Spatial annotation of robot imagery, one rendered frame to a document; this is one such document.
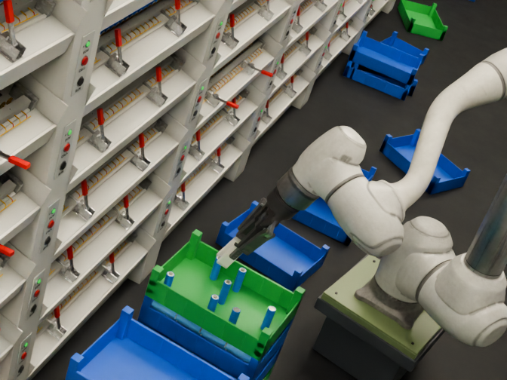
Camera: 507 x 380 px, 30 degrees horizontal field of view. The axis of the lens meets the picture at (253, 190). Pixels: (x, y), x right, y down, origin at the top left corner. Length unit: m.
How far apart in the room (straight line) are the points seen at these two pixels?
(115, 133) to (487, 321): 1.04
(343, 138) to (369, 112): 2.10
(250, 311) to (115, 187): 0.43
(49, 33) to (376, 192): 0.77
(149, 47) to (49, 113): 0.40
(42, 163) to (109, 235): 0.65
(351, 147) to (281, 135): 1.70
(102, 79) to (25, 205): 0.29
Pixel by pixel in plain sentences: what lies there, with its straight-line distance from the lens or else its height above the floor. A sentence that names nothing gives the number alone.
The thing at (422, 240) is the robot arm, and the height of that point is 0.47.
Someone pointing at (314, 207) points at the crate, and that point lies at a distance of 3.35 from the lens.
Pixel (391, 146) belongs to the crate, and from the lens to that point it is 3.80.
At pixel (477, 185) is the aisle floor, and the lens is 3.91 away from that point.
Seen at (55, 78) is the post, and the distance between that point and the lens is 1.71.
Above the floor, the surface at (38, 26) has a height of 1.08.
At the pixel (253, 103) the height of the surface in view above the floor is 0.32.
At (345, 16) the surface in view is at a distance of 4.04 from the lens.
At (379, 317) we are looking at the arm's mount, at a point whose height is 0.22.
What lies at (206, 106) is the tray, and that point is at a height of 0.51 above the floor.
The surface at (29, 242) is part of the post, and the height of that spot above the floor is 0.60.
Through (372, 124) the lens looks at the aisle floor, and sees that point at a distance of 4.02.
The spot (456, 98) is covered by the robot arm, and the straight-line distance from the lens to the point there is 2.21.
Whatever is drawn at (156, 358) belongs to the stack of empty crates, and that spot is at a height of 0.40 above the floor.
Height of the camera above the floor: 1.82
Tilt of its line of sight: 33 degrees down
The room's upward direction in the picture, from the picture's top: 19 degrees clockwise
